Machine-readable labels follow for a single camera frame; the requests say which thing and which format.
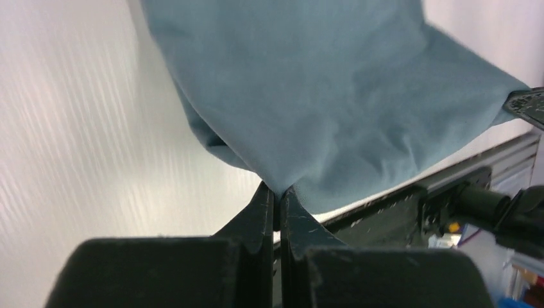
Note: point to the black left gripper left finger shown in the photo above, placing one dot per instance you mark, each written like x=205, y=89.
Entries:
x=232, y=268

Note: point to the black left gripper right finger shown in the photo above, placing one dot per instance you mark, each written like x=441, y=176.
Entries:
x=319, y=270

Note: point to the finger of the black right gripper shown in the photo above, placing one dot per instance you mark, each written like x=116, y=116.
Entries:
x=526, y=105

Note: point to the grey blue t shirt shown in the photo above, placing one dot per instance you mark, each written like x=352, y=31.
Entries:
x=338, y=100

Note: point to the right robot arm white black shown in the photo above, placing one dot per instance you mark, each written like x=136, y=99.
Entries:
x=516, y=222

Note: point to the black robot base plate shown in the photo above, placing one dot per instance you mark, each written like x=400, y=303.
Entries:
x=407, y=217

